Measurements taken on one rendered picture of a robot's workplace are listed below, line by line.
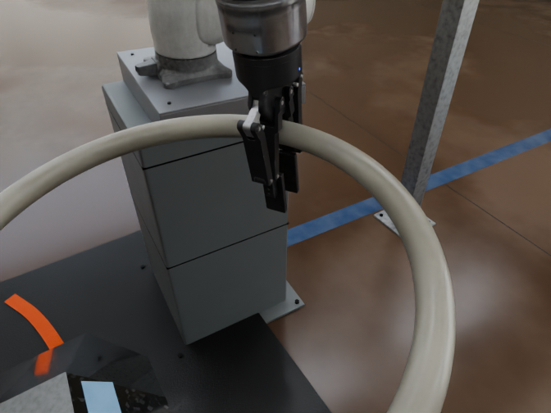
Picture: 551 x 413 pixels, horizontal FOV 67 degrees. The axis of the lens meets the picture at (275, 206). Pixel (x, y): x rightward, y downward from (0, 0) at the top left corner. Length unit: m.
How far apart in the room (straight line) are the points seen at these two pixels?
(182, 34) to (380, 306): 1.16
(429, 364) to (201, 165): 0.83
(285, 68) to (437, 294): 0.27
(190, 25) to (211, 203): 0.44
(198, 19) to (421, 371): 0.89
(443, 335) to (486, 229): 1.80
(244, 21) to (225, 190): 0.75
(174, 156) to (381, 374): 0.96
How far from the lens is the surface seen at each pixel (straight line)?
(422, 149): 1.77
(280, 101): 0.49
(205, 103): 1.00
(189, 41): 1.07
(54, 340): 1.69
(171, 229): 1.14
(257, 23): 0.43
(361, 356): 1.53
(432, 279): 0.37
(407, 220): 0.41
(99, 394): 0.53
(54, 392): 0.52
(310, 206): 2.04
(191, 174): 1.07
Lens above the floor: 1.29
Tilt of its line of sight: 39 degrees down
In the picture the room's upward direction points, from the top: straight up
